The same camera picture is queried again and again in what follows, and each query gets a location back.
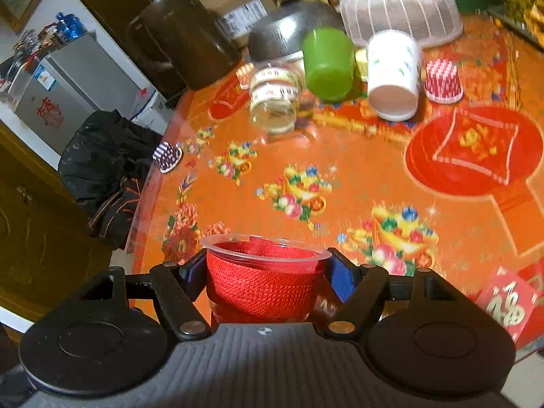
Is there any steel mixing bowl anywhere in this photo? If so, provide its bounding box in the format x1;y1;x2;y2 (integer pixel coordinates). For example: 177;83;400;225
248;1;345;63

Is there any white paper cup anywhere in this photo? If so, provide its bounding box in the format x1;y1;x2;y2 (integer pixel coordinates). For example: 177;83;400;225
367;30;422;122

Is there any purple white cupcake liner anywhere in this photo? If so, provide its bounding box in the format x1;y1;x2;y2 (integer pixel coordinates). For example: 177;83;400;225
152;141;184;174

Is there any clear cup with red sleeve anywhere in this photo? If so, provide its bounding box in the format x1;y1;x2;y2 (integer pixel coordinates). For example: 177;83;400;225
202;234;332;323

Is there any red white cupcake liner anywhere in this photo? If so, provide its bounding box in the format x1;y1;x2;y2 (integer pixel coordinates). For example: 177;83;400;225
424;59;464;104

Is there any black jacket on chair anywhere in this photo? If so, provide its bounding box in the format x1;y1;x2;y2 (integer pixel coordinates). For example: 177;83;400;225
58;110;162;249

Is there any cardboard box with label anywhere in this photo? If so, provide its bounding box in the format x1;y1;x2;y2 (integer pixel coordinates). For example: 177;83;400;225
199;0;277;49

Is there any grey refrigerator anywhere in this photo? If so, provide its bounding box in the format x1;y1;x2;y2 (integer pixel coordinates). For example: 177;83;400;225
8;31;140;154

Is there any white mesh food cover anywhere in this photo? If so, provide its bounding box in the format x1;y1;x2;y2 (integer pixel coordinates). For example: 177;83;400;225
338;0;464;48

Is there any blue water bottle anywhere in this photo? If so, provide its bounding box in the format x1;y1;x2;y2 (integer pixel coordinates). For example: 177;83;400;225
56;12;88;43

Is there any clear glass jar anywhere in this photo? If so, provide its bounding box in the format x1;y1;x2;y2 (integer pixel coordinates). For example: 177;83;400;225
249;62;304;135

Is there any green plastic cup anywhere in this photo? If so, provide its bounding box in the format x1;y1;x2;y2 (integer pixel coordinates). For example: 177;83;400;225
303;27;355;101

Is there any dark brown plastic jug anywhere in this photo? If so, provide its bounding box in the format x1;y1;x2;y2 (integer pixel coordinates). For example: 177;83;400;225
126;0;241;90

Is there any red fu envelope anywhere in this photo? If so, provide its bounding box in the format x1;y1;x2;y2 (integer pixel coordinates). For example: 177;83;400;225
476;266;540;343

